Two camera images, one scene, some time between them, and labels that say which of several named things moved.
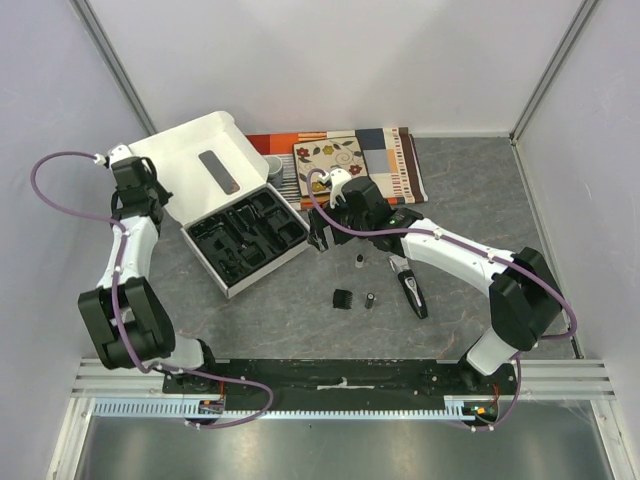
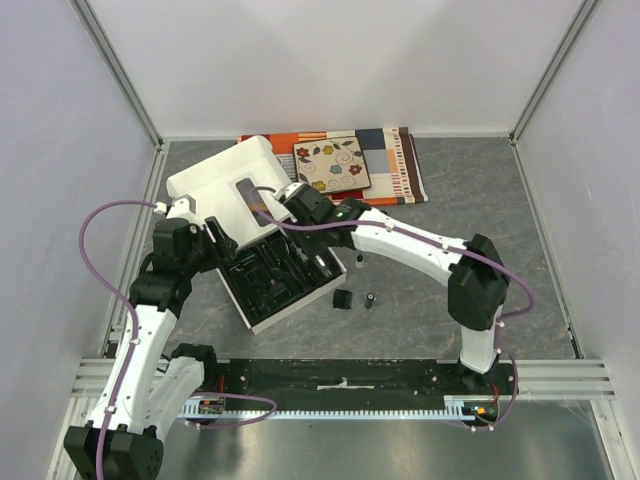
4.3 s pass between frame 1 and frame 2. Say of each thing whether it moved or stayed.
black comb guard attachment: stayed
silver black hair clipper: moved
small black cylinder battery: stayed
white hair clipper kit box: moved
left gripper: moved
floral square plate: stayed
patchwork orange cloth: stayed
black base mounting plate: stayed
